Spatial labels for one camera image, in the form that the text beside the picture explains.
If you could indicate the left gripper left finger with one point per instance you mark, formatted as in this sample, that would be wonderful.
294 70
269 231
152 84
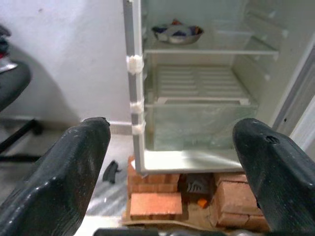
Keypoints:
56 186

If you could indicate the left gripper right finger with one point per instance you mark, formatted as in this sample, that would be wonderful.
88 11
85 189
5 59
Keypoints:
283 184

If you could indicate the black item under fridge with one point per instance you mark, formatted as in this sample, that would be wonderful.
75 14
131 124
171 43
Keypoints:
197 186

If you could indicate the white small fridge cabinet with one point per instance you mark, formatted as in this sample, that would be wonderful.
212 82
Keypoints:
187 162

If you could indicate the glass fridge shelf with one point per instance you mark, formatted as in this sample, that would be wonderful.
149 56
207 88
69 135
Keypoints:
197 51

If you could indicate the black curved floor object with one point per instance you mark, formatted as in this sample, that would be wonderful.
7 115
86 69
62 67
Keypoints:
112 172

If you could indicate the small orange item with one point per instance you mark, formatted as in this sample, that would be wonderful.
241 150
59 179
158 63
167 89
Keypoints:
202 203

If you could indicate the brown cardboard sheet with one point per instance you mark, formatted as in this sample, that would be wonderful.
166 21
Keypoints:
197 217

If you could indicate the white tape patch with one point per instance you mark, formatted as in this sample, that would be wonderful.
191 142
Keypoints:
135 65
138 129
136 107

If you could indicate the clear crisper drawer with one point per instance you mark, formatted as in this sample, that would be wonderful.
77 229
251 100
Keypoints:
197 127

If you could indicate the black chair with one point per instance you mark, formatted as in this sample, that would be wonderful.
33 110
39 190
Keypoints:
12 83

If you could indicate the white ribbed crisper cover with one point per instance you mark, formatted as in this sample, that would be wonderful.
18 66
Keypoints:
197 83

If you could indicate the steel bowl with dark contents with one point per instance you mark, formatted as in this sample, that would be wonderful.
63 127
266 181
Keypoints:
182 38

